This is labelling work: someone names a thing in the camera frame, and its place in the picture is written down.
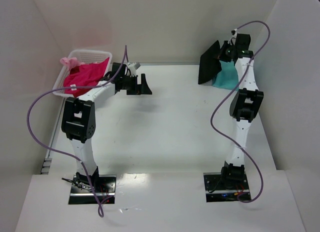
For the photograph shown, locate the black t shirt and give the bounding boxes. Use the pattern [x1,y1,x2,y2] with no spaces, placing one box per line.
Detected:
[198,40,222,85]

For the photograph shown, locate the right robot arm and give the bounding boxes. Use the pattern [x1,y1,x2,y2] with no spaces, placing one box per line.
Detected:
[218,33,264,190]

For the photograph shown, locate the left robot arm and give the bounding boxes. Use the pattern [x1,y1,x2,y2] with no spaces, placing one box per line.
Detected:
[61,62,152,189]

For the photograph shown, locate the folded teal t shirt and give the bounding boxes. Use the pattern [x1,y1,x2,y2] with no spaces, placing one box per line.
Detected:
[212,61,239,91]

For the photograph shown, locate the magenta t shirt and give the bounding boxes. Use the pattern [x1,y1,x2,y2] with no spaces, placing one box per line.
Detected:
[63,57,110,87]

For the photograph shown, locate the white plastic basket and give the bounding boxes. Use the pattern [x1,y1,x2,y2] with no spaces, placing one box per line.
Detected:
[53,49,113,97]

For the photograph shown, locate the red t shirt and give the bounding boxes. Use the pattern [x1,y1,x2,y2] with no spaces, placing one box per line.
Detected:
[71,88,91,98]

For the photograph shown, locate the pink cloth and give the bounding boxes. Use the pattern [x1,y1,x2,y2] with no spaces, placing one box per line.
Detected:
[60,57,82,71]

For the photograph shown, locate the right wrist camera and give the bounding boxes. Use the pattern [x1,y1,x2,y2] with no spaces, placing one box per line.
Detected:
[228,28,238,45]

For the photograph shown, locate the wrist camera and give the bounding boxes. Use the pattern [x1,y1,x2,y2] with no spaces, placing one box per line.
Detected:
[125,62,141,77]
[228,28,238,45]

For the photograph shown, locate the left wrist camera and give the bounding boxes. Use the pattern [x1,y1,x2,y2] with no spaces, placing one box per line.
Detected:
[125,62,141,77]

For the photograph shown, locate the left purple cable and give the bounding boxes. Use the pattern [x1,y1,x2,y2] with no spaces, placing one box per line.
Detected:
[26,44,128,218]

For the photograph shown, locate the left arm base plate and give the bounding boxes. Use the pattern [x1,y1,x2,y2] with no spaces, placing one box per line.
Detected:
[68,175,117,205]

